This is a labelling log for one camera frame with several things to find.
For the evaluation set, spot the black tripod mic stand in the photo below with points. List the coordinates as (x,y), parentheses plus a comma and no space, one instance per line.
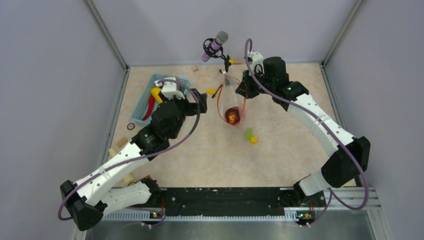
(227,63)

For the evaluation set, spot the small yellow toy cube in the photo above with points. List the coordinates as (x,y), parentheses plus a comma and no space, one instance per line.
(253,140)

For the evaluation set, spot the yellow toy squash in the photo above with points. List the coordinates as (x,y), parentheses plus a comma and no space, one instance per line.
(155,93)

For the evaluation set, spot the green toy block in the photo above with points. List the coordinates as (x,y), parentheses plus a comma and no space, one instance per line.
(248,134)

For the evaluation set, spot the clear zip top bag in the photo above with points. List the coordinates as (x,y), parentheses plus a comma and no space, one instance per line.
(227,97)

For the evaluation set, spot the red toy apple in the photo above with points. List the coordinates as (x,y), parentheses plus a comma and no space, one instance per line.
(235,119)

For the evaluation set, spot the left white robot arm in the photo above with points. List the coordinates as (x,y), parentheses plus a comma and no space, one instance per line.
(87,200)

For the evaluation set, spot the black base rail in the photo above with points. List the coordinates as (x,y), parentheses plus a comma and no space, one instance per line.
(230,201)

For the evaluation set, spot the light blue plastic basket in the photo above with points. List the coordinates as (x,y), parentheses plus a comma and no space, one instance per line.
(143,104)

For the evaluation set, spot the red toy chili pepper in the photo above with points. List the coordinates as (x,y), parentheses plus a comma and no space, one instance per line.
(150,108)

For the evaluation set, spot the yellow rectangular block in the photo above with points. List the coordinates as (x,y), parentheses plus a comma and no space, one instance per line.
(211,91)

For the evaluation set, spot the purple microphone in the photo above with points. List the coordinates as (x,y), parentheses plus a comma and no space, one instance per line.
(213,47)

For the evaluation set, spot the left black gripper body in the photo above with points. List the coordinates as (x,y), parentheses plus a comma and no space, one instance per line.
(187,108)

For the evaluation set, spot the cream toy cylinder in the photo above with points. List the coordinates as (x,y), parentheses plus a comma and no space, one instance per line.
(112,153)

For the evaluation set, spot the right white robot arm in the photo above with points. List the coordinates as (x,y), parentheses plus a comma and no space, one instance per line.
(348,155)

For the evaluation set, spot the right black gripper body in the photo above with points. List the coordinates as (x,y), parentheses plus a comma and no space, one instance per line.
(252,88)

